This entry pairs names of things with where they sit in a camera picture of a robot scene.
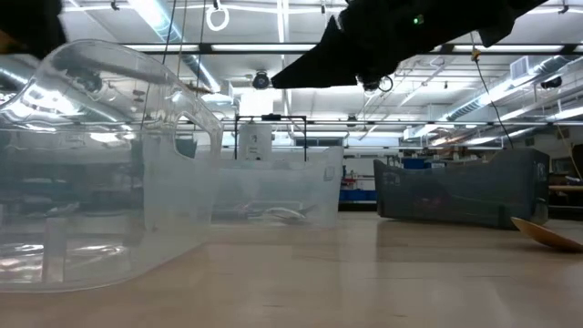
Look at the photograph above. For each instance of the silver air duct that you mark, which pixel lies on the silver air duct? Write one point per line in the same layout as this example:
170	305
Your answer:
501	86
159	23

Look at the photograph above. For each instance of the white pillar with label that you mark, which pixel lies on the white pillar with label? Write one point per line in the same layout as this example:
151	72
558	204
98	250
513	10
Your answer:
255	141

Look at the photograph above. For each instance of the round black overhead camera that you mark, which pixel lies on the round black overhead camera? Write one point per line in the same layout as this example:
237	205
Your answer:
261	80

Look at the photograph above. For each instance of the dark grey plastic container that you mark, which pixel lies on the dark grey plastic container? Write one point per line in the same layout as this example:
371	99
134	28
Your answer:
478	191

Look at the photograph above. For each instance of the clear plastic container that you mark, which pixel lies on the clear plastic container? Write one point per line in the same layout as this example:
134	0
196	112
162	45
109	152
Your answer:
319	191
182	205

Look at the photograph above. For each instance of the blue storage bin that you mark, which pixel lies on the blue storage bin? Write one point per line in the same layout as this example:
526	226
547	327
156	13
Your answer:
414	163
357	195

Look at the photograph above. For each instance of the long linear ceiling light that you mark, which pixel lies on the long linear ceiling light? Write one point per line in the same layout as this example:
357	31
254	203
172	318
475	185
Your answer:
387	123
264	48

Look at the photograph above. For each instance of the gold spoon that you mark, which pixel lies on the gold spoon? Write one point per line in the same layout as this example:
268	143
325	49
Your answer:
546	237

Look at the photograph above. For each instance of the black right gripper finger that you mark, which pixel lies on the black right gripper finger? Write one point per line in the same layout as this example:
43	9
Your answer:
328	64

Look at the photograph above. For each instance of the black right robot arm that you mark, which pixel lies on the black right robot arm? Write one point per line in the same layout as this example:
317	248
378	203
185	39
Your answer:
492	18

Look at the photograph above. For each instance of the white vent box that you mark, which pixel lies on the white vent box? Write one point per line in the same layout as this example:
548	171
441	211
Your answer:
519	67

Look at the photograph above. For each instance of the wooden table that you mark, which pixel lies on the wooden table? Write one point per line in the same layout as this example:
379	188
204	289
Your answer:
567	187

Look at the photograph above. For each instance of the black ceiling speaker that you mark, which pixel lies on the black ceiling speaker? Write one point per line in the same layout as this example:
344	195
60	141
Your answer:
551	83

